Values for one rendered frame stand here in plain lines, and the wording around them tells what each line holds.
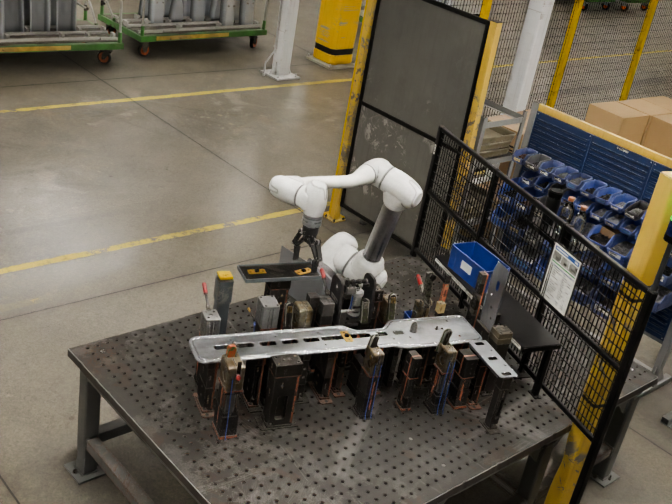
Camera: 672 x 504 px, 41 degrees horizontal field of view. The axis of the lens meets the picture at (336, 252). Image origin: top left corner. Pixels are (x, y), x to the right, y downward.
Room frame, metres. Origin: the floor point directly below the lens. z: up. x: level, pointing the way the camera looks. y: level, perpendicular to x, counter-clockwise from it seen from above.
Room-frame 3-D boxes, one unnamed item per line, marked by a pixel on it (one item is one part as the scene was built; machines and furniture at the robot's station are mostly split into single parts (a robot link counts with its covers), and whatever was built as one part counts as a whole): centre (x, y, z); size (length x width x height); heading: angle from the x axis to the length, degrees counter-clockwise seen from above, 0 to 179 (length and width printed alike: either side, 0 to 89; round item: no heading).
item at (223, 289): (3.54, 0.47, 0.92); 0.08 x 0.08 x 0.44; 27
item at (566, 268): (3.83, -1.07, 1.30); 0.23 x 0.02 x 0.31; 27
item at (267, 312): (3.46, 0.25, 0.90); 0.13 x 0.10 x 0.41; 27
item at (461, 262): (4.21, -0.74, 1.10); 0.30 x 0.17 x 0.13; 34
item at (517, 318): (4.04, -0.83, 1.02); 0.90 x 0.22 x 0.03; 27
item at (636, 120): (8.14, -2.71, 0.52); 1.20 x 0.80 x 1.05; 133
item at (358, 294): (3.69, -0.11, 0.94); 0.18 x 0.13 x 0.49; 117
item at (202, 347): (3.44, -0.10, 1.00); 1.38 x 0.22 x 0.02; 117
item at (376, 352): (3.33, -0.25, 0.87); 0.12 x 0.09 x 0.35; 27
